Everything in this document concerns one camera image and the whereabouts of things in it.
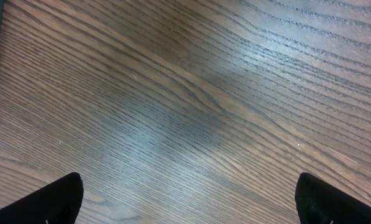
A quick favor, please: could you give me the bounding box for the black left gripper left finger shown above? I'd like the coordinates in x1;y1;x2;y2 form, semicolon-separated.
0;172;84;224

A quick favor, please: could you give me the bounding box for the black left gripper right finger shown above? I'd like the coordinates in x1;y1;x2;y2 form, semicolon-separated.
295;172;371;224

